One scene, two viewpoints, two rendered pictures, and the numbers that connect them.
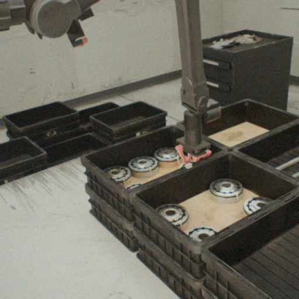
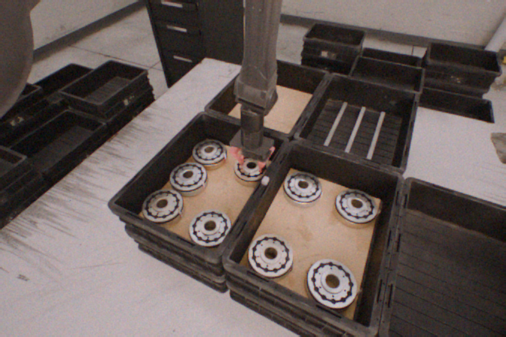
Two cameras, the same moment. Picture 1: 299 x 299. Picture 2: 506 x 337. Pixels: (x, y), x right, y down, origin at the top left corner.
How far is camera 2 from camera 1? 0.78 m
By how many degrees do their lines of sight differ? 31
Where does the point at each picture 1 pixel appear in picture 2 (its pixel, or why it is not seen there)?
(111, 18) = not seen: outside the picture
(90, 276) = not seen: outside the picture
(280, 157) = (318, 121)
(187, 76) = (256, 66)
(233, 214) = (326, 220)
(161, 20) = not seen: outside the picture
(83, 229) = (144, 277)
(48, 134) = (13, 122)
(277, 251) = (401, 261)
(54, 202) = (82, 246)
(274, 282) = (430, 313)
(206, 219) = (304, 238)
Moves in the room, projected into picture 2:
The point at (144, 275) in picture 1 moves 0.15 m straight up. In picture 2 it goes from (251, 320) to (251, 301)
